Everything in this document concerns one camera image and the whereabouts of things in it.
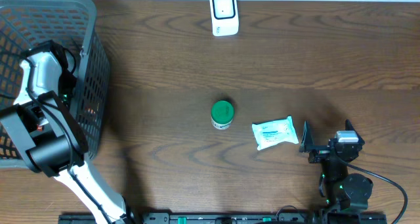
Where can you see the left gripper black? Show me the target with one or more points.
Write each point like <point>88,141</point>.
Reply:
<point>65,102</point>

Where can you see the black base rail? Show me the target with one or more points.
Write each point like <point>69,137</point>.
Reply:
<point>285,217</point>

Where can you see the green lid white jar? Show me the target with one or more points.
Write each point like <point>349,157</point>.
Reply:
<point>222,114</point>

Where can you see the grey plastic mesh basket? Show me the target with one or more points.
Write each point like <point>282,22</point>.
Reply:
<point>71,24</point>

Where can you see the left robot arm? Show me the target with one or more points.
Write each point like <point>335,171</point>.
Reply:
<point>48,138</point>

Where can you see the white wet wipes pack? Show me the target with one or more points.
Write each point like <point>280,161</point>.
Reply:
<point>271,133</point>

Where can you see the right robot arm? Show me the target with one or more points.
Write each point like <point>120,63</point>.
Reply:
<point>343,191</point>

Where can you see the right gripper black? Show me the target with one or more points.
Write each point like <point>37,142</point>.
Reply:
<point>307,140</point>

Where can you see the white barcode scanner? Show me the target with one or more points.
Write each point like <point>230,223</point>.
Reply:
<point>224,17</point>

